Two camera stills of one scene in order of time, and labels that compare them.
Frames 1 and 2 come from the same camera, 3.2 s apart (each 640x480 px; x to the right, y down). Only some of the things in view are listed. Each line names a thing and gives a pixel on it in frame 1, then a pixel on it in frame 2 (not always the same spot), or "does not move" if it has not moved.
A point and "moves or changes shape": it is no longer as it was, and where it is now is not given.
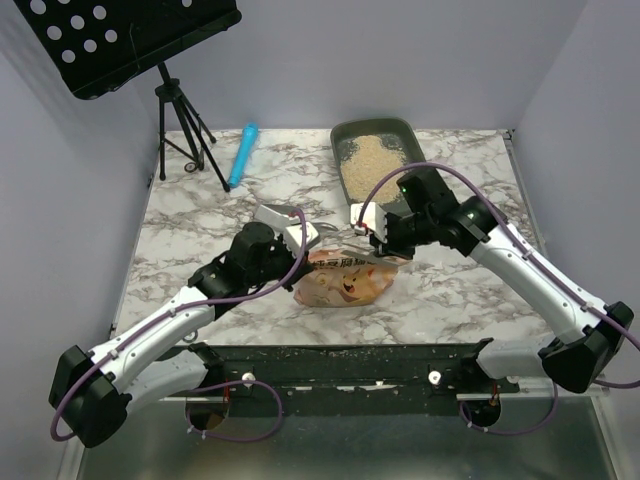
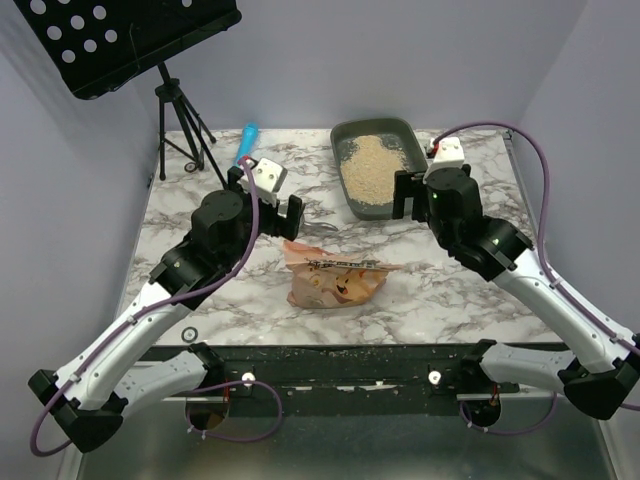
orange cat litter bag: [338, 280] moves or changes shape
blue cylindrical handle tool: [246, 144] does not move
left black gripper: [302, 268] -> [279, 225]
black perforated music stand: [97, 44] does not move
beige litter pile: [367, 163] does not move
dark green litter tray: [398, 131] does not move
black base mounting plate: [349, 379] does not move
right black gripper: [388, 242] -> [407, 193]
